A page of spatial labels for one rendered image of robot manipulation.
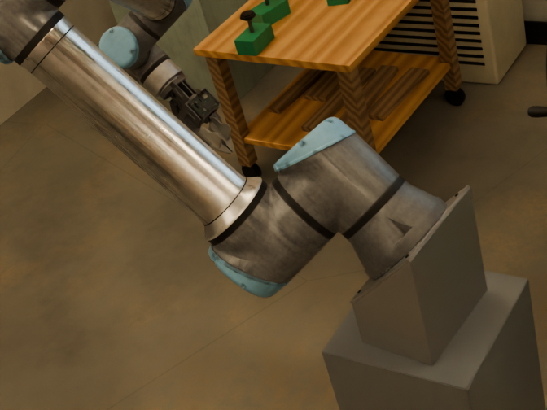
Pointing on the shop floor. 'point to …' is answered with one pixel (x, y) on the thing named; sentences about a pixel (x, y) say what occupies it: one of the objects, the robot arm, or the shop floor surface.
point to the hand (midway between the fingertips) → (227, 150)
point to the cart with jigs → (328, 69)
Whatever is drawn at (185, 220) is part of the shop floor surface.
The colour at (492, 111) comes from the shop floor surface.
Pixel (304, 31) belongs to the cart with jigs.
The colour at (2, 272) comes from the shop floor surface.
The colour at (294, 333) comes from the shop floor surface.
